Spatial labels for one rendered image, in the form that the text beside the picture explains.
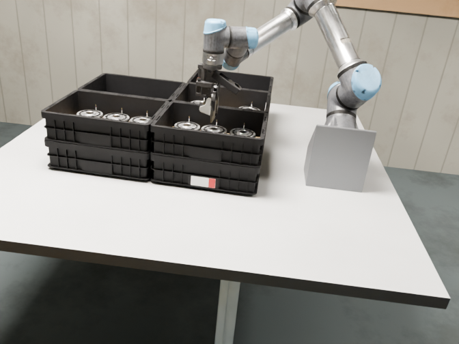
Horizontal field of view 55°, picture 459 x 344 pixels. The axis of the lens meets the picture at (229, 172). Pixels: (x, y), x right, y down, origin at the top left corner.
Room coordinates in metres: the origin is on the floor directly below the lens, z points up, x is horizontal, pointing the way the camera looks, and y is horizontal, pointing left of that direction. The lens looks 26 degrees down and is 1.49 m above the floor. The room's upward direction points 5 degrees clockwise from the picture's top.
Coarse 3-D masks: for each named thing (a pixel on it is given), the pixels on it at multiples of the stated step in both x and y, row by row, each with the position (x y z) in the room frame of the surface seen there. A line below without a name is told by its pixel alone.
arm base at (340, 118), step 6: (330, 114) 1.65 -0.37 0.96; (336, 114) 1.63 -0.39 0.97; (342, 114) 1.62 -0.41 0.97; (348, 114) 1.62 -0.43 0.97; (354, 114) 1.64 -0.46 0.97; (330, 120) 1.62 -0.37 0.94; (336, 120) 1.60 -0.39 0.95; (342, 120) 1.60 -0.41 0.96; (348, 120) 1.60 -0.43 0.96; (354, 120) 1.62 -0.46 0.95; (342, 126) 1.57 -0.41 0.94; (348, 126) 1.57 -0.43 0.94; (354, 126) 1.59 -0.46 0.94
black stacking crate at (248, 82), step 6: (222, 72) 2.29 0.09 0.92; (234, 78) 2.29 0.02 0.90; (240, 78) 2.29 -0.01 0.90; (246, 78) 2.28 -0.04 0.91; (252, 78) 2.28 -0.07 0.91; (258, 78) 2.28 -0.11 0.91; (264, 78) 2.27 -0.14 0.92; (240, 84) 2.28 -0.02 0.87; (246, 84) 2.28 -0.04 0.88; (252, 84) 2.28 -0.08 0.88; (258, 84) 2.28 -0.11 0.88; (264, 84) 2.27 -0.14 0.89; (264, 90) 2.27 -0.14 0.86
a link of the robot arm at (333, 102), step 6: (336, 84) 1.72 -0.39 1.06; (330, 90) 1.73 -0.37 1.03; (336, 90) 1.67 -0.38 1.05; (330, 96) 1.71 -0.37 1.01; (336, 96) 1.66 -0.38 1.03; (330, 102) 1.69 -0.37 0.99; (336, 102) 1.66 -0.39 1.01; (330, 108) 1.67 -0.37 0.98; (336, 108) 1.65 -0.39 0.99; (342, 108) 1.64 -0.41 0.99; (348, 108) 1.63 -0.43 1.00
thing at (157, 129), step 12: (168, 108) 1.63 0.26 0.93; (228, 108) 1.69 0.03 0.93; (156, 120) 1.48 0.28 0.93; (264, 120) 1.63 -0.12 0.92; (156, 132) 1.42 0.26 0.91; (168, 132) 1.42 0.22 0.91; (180, 132) 1.41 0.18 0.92; (192, 132) 1.41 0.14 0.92; (204, 132) 1.41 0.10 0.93; (216, 132) 1.41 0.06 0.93; (264, 132) 1.46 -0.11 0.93; (252, 144) 1.39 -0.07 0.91
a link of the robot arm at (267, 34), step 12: (288, 12) 1.87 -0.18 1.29; (300, 12) 1.87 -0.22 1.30; (264, 24) 1.82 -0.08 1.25; (276, 24) 1.82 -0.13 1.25; (288, 24) 1.85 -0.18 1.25; (300, 24) 1.89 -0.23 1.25; (264, 36) 1.77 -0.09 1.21; (276, 36) 1.81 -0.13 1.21; (228, 60) 1.67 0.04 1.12; (240, 60) 1.68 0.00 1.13
